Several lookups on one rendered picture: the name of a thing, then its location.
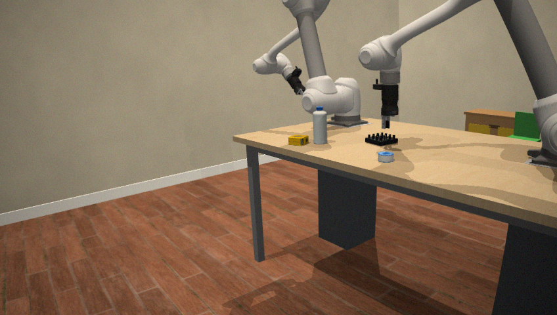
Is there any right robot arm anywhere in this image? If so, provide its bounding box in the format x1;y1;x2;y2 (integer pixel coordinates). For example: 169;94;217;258
253;0;368;127

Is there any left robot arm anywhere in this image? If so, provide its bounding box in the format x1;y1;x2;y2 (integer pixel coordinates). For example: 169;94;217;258
359;0;557;167

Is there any short grey cylinder with blue top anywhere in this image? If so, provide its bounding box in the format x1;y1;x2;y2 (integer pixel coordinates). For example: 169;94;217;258
378;152;394;163

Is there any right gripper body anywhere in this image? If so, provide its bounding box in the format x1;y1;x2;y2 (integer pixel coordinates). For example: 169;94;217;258
282;66;305;94

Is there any grey bottle with blue cap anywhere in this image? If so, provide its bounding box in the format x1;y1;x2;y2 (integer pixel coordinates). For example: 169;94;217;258
313;106;327;144

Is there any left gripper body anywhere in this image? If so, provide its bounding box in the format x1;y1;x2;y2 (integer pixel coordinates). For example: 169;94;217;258
373;71;400;116

